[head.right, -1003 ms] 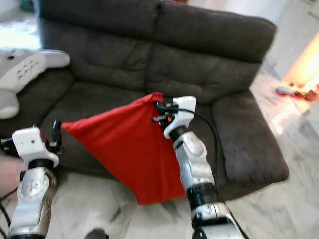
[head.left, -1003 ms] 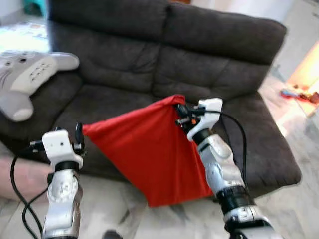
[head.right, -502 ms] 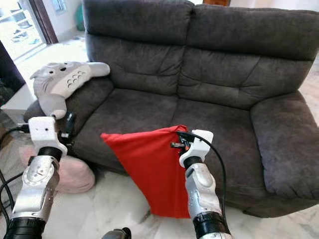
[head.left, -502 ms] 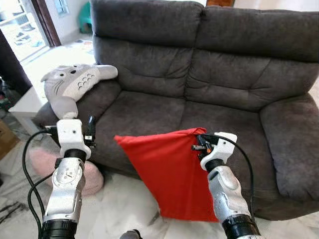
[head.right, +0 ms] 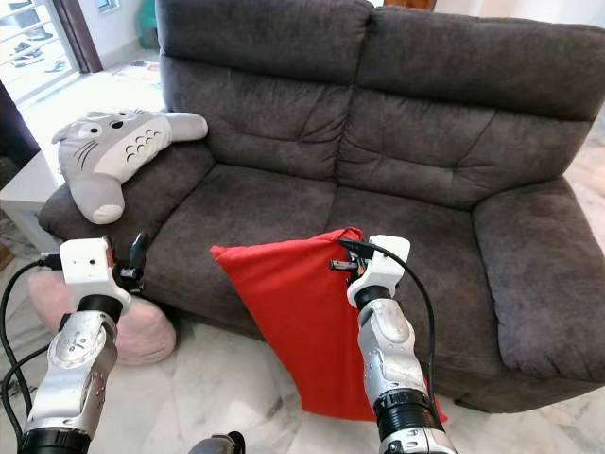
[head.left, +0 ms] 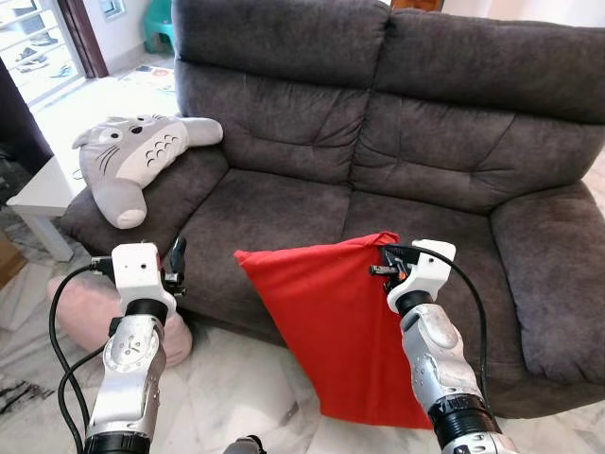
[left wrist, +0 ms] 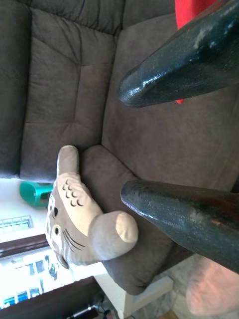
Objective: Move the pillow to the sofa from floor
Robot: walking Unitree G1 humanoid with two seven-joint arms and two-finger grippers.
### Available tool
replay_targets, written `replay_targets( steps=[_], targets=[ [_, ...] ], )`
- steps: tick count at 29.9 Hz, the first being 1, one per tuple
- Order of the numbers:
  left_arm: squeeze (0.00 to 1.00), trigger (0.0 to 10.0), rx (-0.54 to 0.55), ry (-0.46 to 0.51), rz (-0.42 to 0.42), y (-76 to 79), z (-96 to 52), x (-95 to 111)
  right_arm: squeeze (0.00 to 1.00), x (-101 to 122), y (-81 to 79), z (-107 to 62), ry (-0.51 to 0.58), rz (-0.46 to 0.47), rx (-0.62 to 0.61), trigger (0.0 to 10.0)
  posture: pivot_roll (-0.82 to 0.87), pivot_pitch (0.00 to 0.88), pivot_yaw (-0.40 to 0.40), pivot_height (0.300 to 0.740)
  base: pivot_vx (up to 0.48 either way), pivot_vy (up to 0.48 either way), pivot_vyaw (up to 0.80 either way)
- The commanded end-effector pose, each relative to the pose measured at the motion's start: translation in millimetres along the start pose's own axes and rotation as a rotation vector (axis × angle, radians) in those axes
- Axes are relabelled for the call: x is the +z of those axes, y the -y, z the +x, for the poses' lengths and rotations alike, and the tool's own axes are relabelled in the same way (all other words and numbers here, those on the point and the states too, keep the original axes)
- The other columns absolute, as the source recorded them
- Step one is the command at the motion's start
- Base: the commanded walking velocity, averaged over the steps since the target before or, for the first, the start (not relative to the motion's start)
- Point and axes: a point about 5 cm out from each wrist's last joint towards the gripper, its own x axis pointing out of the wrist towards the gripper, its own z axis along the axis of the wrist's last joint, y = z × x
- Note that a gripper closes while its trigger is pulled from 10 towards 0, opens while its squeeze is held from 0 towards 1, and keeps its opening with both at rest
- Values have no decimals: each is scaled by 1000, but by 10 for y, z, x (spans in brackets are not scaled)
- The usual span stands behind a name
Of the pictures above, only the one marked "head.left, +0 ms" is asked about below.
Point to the red pillow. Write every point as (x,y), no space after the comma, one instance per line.
(331,331)

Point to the printed floor mat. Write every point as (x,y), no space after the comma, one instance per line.
(149,79)

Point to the brown door frame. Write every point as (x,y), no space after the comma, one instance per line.
(85,38)

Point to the teal plastic chair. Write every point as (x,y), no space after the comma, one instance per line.
(159,24)

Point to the white side table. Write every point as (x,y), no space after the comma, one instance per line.
(43,194)

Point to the white framed window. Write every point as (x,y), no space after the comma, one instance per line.
(112,8)

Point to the dark grey fabric sofa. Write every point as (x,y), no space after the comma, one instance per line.
(378,123)

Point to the dark brown door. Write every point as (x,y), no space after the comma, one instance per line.
(19,118)

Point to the grey Totoro plush pillow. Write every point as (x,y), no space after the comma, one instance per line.
(132,156)

